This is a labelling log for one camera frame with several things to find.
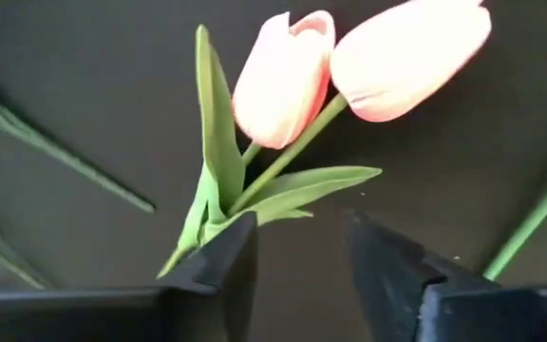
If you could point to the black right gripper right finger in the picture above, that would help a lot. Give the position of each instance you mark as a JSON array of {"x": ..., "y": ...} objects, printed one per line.
[{"x": 444, "y": 313}]

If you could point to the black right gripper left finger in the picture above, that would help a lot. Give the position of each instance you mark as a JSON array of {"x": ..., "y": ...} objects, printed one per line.
[{"x": 207, "y": 304}]

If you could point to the red tulip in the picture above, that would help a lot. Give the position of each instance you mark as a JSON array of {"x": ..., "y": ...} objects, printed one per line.
[{"x": 530, "y": 223}]

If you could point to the white flower bunch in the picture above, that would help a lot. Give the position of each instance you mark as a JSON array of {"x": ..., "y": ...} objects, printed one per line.
[
  {"x": 64, "y": 157},
  {"x": 3, "y": 256}
]

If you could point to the pink tulip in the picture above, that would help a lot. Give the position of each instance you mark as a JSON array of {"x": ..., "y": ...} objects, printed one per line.
[
  {"x": 278, "y": 85},
  {"x": 406, "y": 57}
]

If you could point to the black table mat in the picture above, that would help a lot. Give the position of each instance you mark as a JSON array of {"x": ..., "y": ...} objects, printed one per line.
[{"x": 88, "y": 57}]

